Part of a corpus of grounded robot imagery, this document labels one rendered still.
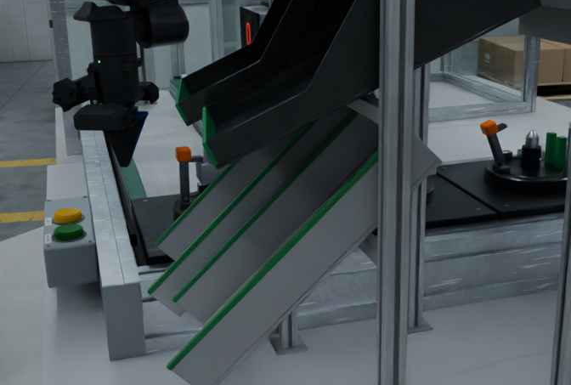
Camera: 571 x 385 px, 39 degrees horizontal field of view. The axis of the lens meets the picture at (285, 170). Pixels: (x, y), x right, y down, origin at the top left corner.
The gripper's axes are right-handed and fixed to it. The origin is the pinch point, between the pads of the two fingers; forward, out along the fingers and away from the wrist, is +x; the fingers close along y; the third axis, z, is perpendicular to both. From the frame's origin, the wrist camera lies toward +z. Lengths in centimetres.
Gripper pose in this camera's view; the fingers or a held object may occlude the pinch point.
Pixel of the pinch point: (122, 142)
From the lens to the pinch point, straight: 111.0
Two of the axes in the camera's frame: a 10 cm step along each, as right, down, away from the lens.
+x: 0.2, 9.5, 3.0
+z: -9.9, -0.1, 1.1
